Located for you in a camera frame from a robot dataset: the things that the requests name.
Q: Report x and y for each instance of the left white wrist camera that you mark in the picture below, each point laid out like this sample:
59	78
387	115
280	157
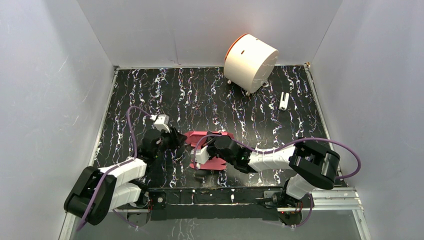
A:
160	122

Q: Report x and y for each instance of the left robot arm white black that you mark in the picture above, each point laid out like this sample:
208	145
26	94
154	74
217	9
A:
98	191

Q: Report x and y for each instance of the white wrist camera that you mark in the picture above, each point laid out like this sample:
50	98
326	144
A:
201	155
160	122

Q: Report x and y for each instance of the white cylindrical container orange rim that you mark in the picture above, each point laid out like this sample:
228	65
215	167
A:
249	62

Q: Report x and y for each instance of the small white plastic clip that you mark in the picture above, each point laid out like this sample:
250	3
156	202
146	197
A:
284	100

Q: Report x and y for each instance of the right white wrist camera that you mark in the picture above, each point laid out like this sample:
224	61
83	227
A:
201	155

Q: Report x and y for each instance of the pink paper box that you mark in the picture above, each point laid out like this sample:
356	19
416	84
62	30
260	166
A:
214	163

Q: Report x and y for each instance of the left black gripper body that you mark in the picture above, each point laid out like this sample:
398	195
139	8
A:
173	137

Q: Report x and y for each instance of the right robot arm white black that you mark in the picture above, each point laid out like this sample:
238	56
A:
315	165

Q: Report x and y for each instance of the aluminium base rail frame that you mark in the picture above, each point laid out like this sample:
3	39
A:
240	203

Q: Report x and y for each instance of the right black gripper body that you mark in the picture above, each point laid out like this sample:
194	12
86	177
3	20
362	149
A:
213	152

